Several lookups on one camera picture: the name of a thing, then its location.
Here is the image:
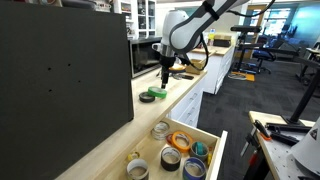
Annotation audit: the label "grey teal tape roll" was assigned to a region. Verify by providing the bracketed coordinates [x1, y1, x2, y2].
[189, 141, 210, 163]

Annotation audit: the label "yellow bottle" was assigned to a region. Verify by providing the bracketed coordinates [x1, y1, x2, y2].
[208, 29, 216, 46]

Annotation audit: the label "orange yellow disc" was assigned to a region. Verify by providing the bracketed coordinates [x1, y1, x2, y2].
[168, 63, 187, 74]

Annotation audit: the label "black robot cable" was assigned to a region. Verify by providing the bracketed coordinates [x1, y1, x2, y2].
[179, 0, 277, 72]

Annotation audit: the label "yellow floor mat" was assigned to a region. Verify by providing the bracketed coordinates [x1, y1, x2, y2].
[229, 71, 256, 83]

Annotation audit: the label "white grey tape roll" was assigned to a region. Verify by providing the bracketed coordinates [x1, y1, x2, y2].
[126, 158, 150, 180]

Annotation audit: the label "small cardboard box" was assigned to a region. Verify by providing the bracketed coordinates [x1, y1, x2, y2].
[185, 58, 207, 75]

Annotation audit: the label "black microwave oven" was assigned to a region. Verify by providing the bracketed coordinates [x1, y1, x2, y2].
[128, 36, 164, 79]

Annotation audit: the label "clear tape roll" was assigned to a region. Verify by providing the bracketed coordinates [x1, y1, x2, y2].
[150, 121, 172, 141]

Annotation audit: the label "black brown tape roll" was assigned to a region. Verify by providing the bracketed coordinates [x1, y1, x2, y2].
[160, 146, 182, 172]

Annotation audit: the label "white drawer cabinet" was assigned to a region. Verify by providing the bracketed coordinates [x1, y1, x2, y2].
[166, 78, 206, 129]

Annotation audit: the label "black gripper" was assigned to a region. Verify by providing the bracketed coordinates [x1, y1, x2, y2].
[159, 55, 177, 90]

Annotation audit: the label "green masking tape roll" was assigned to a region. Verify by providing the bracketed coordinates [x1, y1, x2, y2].
[147, 86, 168, 99]

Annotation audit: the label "small yellow tape roll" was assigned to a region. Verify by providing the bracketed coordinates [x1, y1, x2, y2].
[127, 151, 140, 162]

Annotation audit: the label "orange tape roll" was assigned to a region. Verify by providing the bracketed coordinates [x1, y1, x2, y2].
[171, 130, 194, 154]

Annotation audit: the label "black red hanging clamp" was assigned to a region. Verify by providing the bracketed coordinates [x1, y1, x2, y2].
[240, 128, 269, 180]

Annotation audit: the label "dark office desk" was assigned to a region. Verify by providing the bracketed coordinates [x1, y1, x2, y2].
[276, 46, 320, 84]

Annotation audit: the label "blue office chair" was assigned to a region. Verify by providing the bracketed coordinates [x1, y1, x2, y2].
[249, 46, 278, 75]

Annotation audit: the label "black stand post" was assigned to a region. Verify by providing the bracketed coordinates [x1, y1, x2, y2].
[281, 66, 320, 126]

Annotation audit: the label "black hand tool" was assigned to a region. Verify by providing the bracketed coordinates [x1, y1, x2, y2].
[173, 73, 195, 81]

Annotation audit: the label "large black panel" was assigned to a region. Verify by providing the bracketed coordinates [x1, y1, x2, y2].
[0, 1, 135, 180]

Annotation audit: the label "white cone-shaped base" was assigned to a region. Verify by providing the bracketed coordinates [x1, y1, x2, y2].
[289, 116, 320, 178]

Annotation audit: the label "black orange clamp tools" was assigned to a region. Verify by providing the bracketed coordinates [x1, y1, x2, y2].
[253, 119, 313, 146]

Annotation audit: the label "open wooden drawer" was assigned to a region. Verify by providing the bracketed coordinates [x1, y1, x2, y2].
[91, 116, 229, 180]

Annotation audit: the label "blue tape roll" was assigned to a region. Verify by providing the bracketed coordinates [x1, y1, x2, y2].
[182, 157, 207, 180]

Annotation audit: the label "black equipment stand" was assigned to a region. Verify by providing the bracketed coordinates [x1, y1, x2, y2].
[230, 24, 264, 73]

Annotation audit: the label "black case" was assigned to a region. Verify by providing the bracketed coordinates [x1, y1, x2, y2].
[213, 39, 233, 48]

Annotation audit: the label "red tape roll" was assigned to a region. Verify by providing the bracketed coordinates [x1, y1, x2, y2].
[165, 133, 175, 146]

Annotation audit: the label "white shelf unit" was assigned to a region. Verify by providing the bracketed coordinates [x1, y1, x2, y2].
[113, 0, 157, 39]

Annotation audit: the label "white cabinet wooden top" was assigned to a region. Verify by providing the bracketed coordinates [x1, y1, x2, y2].
[191, 44, 236, 96]

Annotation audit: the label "wooden perforated table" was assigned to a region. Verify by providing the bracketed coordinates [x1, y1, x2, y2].
[248, 110, 320, 180]

